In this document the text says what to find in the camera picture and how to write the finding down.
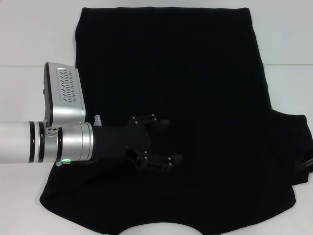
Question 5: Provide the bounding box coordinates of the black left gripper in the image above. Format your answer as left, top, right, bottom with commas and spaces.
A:
92, 113, 184, 172

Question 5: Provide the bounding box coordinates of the black shirt with FREE print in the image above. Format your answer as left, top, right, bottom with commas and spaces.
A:
39, 7, 313, 235

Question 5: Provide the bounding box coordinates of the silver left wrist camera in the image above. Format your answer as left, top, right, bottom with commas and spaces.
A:
43, 62, 87, 138

